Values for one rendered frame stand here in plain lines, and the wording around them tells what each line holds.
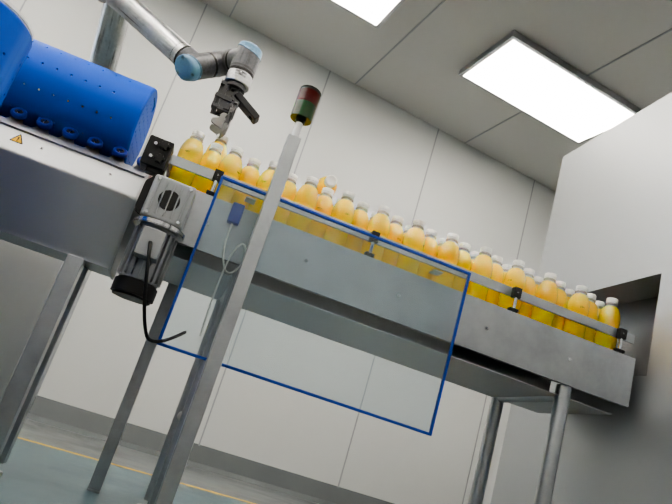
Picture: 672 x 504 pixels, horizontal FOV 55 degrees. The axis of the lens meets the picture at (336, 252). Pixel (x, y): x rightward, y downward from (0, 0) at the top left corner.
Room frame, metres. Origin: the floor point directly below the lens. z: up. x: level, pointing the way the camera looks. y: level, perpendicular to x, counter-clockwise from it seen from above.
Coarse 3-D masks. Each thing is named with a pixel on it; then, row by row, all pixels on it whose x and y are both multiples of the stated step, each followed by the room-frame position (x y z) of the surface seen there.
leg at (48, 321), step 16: (64, 272) 1.82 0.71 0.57; (80, 272) 1.86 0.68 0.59; (64, 288) 1.83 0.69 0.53; (48, 304) 1.82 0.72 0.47; (64, 304) 1.83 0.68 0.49; (48, 320) 1.82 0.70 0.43; (32, 336) 1.82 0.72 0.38; (48, 336) 1.83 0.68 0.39; (32, 352) 1.82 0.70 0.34; (16, 368) 1.82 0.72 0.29; (32, 368) 1.83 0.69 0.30; (16, 384) 1.82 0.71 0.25; (16, 400) 1.83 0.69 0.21; (0, 416) 1.82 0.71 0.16; (16, 416) 1.85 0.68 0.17; (0, 432) 1.83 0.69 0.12; (0, 448) 1.83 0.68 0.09
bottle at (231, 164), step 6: (228, 156) 1.82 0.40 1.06; (234, 156) 1.82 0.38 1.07; (240, 156) 1.85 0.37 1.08; (222, 162) 1.82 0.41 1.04; (228, 162) 1.82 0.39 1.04; (234, 162) 1.82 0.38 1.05; (240, 162) 1.83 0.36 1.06; (222, 168) 1.82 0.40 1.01; (228, 168) 1.82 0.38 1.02; (234, 168) 1.82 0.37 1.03; (240, 168) 1.84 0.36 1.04; (228, 174) 1.82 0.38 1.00; (234, 174) 1.83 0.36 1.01; (240, 174) 1.85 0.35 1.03; (216, 186) 1.82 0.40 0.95
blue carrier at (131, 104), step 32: (32, 64) 1.72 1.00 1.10; (64, 64) 1.74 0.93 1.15; (96, 64) 1.81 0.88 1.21; (32, 96) 1.74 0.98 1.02; (64, 96) 1.74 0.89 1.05; (96, 96) 1.75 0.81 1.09; (128, 96) 1.77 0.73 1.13; (96, 128) 1.79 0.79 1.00; (128, 128) 1.79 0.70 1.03; (128, 160) 1.91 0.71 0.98
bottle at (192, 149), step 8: (192, 136) 1.81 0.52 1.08; (184, 144) 1.80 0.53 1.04; (192, 144) 1.79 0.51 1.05; (200, 144) 1.81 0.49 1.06; (184, 152) 1.79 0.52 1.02; (192, 152) 1.79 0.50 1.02; (200, 152) 1.81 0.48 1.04; (192, 160) 1.80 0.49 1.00; (200, 160) 1.83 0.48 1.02; (176, 168) 1.79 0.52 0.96; (168, 176) 1.81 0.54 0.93; (176, 176) 1.79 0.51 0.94; (184, 176) 1.80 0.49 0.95; (192, 176) 1.82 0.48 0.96
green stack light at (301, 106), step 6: (300, 102) 1.62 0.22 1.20; (306, 102) 1.62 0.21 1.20; (294, 108) 1.63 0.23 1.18; (300, 108) 1.62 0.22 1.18; (306, 108) 1.62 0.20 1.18; (312, 108) 1.63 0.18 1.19; (294, 114) 1.63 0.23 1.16; (300, 114) 1.62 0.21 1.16; (306, 114) 1.62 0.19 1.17; (312, 114) 1.64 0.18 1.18; (294, 120) 1.66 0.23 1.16; (306, 120) 1.64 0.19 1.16
